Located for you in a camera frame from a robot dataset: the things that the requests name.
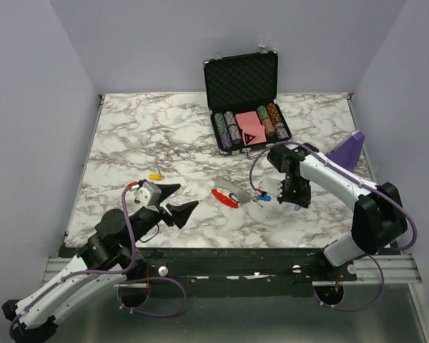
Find pink playing card deck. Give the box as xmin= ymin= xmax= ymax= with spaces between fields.
xmin=235 ymin=111 xmax=265 ymax=137

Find yellow key tag with key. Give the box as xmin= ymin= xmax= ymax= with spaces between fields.
xmin=148 ymin=168 xmax=164 ymax=181

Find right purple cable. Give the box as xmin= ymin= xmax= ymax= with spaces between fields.
xmin=248 ymin=141 xmax=418 ymax=311

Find purple box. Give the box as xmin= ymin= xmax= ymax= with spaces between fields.
xmin=326 ymin=130 xmax=365 ymax=172

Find black mounting rail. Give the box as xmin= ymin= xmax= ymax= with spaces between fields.
xmin=116 ymin=248 xmax=357 ymax=303

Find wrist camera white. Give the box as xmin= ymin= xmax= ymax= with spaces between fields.
xmin=259 ymin=177 xmax=282 ymax=197
xmin=134 ymin=181 xmax=162 ymax=207

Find black poker chip case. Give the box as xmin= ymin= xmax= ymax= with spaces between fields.
xmin=203 ymin=50 xmax=292 ymax=156

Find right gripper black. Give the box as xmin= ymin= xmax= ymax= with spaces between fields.
xmin=277 ymin=175 xmax=311 ymax=208

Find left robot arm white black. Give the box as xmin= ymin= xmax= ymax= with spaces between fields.
xmin=2 ymin=180 xmax=199 ymax=342

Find black tag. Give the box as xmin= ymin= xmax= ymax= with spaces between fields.
xmin=228 ymin=193 xmax=240 ymax=203

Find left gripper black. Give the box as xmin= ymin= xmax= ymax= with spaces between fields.
xmin=124 ymin=184 xmax=199 ymax=249

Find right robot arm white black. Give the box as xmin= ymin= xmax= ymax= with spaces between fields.
xmin=267 ymin=144 xmax=408 ymax=280

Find red-handled metal keyring tool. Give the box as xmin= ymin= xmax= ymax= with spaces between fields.
xmin=211 ymin=178 xmax=252 ymax=209

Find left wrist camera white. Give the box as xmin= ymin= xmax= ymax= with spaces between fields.
xmin=134 ymin=181 xmax=162 ymax=207

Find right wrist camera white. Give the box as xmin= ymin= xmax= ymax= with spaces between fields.
xmin=259 ymin=177 xmax=282 ymax=197

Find chain of silver split rings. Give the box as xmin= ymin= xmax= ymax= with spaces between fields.
xmin=217 ymin=177 xmax=244 ymax=189

